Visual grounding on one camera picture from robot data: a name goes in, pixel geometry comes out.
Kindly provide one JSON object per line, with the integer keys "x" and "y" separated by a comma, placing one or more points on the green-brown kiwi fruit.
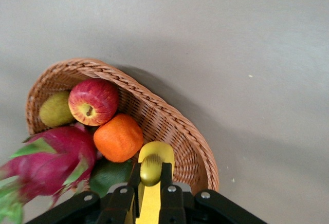
{"x": 54, "y": 111}

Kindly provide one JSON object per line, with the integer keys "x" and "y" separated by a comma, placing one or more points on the orange fruit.
{"x": 118, "y": 138}

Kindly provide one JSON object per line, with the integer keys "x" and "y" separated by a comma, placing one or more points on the dark green avocado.
{"x": 108, "y": 175}

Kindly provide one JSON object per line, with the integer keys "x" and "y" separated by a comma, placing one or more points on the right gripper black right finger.
{"x": 205, "y": 206}

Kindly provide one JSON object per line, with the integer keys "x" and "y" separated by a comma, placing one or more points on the yellow banana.
{"x": 156, "y": 152}

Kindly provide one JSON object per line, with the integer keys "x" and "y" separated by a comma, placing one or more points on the pink dragon fruit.
{"x": 51, "y": 162}

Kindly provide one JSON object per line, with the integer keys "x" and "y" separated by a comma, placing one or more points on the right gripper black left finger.
{"x": 84, "y": 204}

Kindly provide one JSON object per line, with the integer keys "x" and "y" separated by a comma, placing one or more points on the woven wicker basket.
{"x": 159, "y": 116}

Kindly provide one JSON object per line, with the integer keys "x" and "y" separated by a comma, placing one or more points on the red apple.
{"x": 97, "y": 98}

